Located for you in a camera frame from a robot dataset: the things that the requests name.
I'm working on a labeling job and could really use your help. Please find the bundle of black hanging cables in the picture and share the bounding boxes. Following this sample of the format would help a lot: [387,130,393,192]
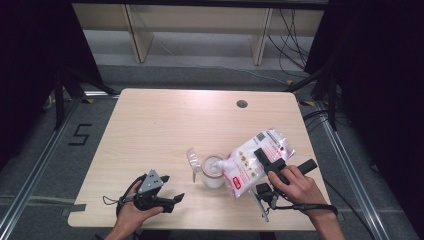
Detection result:
[266,9,311,79]

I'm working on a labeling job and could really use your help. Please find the light wooden shelf unit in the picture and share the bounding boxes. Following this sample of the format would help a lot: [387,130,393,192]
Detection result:
[71,3,325,66]

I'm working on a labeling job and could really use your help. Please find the black curtain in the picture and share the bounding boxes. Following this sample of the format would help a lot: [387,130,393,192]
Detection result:
[304,0,424,231]
[0,0,116,171]

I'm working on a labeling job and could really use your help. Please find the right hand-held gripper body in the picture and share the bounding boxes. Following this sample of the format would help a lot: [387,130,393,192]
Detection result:
[249,158,318,223]

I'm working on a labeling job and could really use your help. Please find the black metal stand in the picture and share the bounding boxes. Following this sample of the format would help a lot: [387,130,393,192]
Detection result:
[283,68,338,132]
[53,68,116,131]

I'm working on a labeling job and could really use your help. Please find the aluminium floor rail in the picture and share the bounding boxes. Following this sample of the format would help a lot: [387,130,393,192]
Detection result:
[0,96,83,234]
[314,99,391,240]

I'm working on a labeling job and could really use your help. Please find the person's left hand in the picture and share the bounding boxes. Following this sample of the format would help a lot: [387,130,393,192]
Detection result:
[116,181,165,234]

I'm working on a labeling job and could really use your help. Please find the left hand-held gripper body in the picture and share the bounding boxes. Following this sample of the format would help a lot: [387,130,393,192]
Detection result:
[133,169,176,214]

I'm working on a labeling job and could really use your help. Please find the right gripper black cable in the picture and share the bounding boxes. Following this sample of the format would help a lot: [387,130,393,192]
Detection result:
[275,199,339,218]

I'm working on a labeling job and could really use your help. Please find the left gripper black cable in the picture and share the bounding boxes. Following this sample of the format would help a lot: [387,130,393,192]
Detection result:
[115,173,148,218]

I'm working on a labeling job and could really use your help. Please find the person's right hand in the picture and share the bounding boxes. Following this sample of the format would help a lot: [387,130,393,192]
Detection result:
[268,165,329,219]

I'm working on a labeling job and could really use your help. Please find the coiled black floor cables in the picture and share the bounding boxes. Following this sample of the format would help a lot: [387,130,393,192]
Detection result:
[302,109,351,133]

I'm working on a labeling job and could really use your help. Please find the red and white powder bag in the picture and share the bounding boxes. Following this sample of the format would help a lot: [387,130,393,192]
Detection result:
[218,128,297,200]

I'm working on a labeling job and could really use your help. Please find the black floor cable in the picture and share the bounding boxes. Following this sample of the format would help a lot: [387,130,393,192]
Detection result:
[323,179,378,240]

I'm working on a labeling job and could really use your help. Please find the thin black lanyard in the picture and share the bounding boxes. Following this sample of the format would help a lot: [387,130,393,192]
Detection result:
[102,195,123,206]

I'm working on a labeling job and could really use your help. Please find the clear glass jar with lid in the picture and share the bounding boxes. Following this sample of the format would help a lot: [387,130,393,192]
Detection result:
[185,147,228,190]

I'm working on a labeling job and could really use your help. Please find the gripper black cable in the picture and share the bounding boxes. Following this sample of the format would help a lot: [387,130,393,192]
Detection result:
[115,173,148,218]
[275,199,339,218]

